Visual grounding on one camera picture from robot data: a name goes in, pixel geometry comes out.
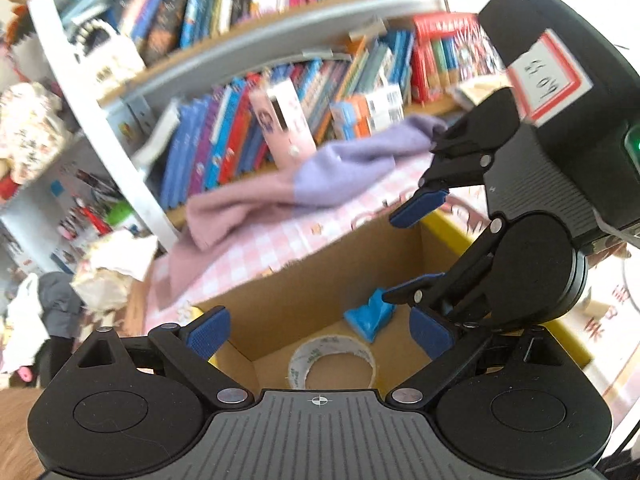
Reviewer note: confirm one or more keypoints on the row of colourful books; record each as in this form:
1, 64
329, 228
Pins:
200, 5

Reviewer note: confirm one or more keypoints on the small blue plastic object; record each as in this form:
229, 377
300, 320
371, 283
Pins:
367, 317

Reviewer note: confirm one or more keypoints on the white and wooden bookshelf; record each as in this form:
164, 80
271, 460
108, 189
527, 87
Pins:
90, 125

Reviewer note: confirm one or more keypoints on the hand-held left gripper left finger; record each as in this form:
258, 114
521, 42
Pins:
210, 334

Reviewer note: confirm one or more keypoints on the red boxed book set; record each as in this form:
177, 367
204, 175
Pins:
440, 50

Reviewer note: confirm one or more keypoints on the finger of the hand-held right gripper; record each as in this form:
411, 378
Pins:
417, 207
412, 287

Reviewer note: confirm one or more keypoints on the clear tape roll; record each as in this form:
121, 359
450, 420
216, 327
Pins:
299, 360

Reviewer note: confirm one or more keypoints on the crumpled white paper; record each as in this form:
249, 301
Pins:
110, 270

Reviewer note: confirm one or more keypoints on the tall pink box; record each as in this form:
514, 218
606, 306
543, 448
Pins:
280, 125

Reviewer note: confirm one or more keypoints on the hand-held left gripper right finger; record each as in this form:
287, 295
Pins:
430, 334

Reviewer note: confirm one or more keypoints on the orange and white carton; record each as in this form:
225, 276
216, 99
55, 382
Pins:
385, 100
355, 125

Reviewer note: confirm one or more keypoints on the green-capped white bottle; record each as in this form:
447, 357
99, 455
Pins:
122, 212

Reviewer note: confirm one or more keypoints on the row of blue-spined books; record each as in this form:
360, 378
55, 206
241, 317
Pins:
220, 135

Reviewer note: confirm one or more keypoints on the white plastic bag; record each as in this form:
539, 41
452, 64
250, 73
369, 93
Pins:
25, 320

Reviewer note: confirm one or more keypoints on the red bottle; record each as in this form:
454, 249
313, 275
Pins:
92, 220

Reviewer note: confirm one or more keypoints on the pink checked cartoon mat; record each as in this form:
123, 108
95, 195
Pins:
260, 245

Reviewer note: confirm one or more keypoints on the yellow cardboard box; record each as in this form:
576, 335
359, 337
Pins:
300, 290

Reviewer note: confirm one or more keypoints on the floral fabric bag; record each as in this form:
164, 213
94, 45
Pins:
30, 130

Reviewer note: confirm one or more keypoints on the dark grey garment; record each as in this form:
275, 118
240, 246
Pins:
60, 305

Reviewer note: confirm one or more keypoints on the pink and purple knit cloth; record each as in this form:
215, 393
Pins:
350, 160

